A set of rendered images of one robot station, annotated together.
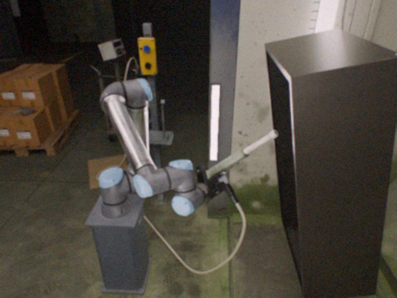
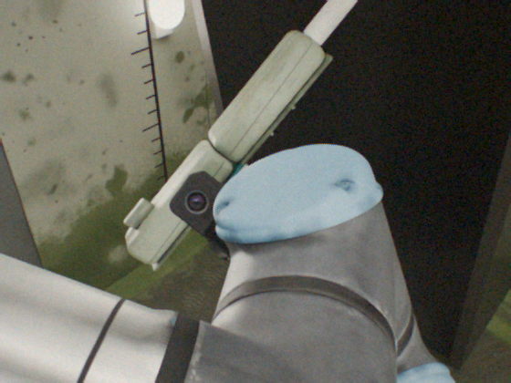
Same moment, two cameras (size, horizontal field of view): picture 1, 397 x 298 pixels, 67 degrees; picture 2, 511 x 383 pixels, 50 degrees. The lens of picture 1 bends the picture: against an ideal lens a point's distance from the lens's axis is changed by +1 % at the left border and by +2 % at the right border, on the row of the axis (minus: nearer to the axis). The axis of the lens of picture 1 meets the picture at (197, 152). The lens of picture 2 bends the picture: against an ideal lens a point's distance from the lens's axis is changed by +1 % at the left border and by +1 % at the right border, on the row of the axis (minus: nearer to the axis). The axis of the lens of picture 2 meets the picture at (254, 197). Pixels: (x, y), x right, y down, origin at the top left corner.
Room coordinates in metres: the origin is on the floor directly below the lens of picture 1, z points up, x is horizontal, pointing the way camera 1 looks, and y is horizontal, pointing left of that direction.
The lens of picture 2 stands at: (0.89, 0.27, 1.45)
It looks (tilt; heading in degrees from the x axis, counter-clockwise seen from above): 37 degrees down; 308
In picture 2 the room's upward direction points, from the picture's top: straight up
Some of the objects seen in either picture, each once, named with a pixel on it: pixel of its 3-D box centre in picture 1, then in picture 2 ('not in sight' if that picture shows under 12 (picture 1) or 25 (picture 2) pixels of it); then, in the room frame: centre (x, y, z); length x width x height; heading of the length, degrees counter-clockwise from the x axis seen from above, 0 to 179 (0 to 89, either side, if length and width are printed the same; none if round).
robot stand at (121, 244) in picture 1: (123, 244); not in sight; (1.50, 0.52, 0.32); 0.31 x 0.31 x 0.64; 86
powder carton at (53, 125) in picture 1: (44, 114); not in sight; (3.85, 2.10, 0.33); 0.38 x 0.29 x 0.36; 6
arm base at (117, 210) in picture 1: (115, 202); not in sight; (1.50, 0.52, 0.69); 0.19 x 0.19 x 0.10
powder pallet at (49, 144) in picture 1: (40, 130); not in sight; (3.86, 2.23, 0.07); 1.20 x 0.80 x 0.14; 3
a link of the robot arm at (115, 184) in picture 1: (114, 184); not in sight; (1.51, 0.51, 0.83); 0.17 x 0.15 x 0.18; 118
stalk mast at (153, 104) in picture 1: (155, 126); not in sight; (2.38, 0.37, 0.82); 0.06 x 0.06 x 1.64; 86
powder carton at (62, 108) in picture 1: (58, 103); not in sight; (4.26, 2.07, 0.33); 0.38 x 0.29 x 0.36; 4
